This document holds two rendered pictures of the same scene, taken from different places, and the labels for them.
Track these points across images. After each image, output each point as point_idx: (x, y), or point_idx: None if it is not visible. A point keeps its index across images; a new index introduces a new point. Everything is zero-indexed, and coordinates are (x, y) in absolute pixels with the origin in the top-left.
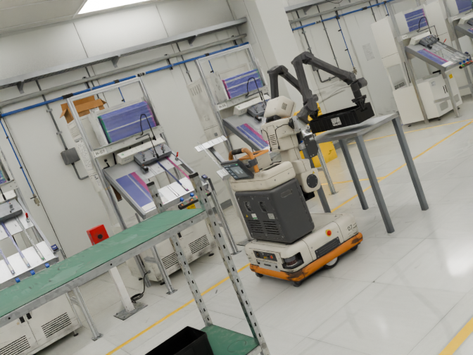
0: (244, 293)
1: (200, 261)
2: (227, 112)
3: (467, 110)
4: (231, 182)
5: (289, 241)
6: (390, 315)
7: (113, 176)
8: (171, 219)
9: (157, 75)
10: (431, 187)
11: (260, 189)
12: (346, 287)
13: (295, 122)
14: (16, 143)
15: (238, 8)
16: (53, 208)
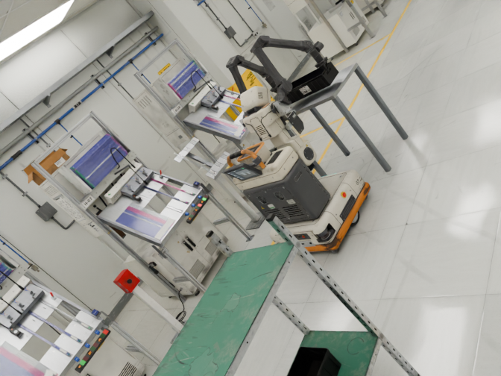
0: (351, 301)
1: (219, 259)
2: (183, 112)
3: (377, 28)
4: (237, 183)
5: (316, 217)
6: (445, 252)
7: (111, 218)
8: (259, 264)
9: (92, 99)
10: (395, 114)
11: (272, 181)
12: (384, 237)
13: (278, 107)
14: None
15: (141, 4)
16: (53, 266)
